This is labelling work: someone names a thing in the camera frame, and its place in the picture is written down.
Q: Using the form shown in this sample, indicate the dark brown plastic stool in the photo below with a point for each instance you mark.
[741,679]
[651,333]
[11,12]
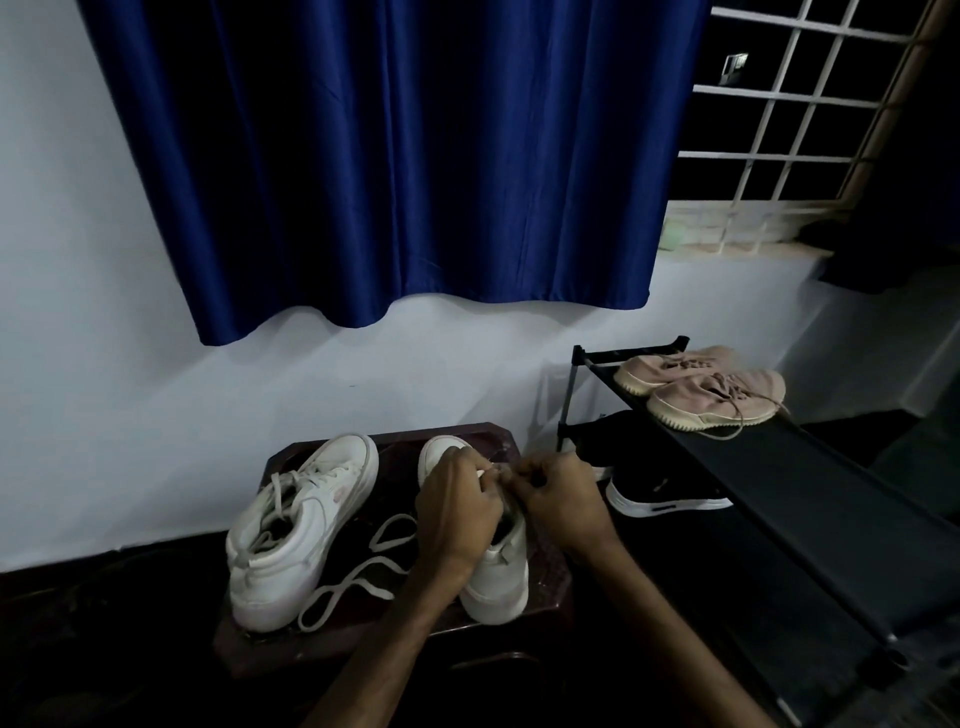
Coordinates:
[405,465]

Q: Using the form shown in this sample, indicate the black sneaker white sole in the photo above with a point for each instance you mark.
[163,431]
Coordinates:
[660,504]
[600,472]

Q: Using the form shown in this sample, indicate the person's right forearm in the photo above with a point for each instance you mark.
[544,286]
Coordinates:
[675,652]

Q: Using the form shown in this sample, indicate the person's left forearm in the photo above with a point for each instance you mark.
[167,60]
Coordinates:
[375,660]

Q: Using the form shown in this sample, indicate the blue curtain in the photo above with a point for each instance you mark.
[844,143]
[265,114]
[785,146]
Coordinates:
[390,150]
[900,150]

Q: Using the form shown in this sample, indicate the person's right hand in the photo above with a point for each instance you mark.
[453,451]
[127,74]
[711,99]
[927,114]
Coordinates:
[566,502]

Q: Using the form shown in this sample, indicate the person's left hand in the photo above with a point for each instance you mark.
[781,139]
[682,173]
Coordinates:
[454,517]

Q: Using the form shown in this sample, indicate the black shoe rack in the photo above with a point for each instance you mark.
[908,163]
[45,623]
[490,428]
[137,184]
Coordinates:
[825,510]

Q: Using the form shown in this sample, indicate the white window grille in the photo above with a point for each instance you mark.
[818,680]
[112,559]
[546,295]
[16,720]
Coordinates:
[757,142]

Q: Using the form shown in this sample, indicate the pink sneaker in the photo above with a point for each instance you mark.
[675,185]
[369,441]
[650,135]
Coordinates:
[705,405]
[652,371]

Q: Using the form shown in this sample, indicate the small green block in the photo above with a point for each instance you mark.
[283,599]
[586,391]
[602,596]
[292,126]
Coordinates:
[670,237]

